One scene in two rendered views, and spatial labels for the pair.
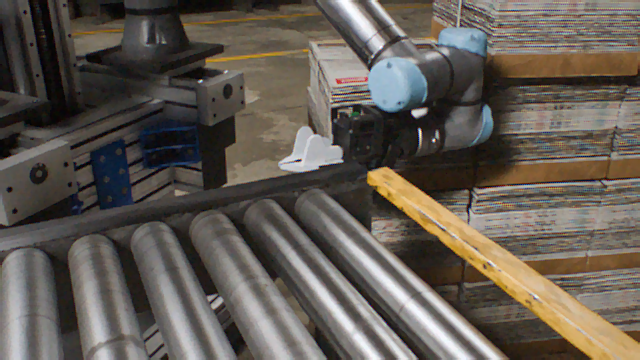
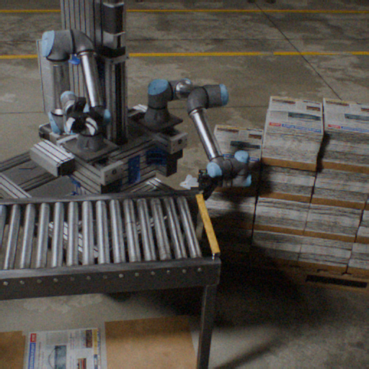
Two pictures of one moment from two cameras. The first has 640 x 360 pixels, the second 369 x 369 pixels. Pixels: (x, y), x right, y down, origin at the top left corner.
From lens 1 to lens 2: 2.03 m
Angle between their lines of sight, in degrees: 15
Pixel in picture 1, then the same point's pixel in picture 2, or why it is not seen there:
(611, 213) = (313, 216)
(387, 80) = (210, 169)
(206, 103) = (171, 146)
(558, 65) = (285, 163)
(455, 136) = (236, 184)
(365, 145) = (205, 183)
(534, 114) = (280, 176)
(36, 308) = (117, 213)
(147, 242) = (140, 202)
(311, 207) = (179, 201)
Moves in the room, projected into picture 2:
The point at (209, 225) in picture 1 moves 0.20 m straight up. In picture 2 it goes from (154, 201) to (155, 166)
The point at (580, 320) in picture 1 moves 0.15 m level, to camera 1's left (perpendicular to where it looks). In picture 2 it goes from (210, 236) to (177, 228)
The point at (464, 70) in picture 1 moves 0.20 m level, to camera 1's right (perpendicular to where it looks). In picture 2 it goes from (237, 167) to (277, 174)
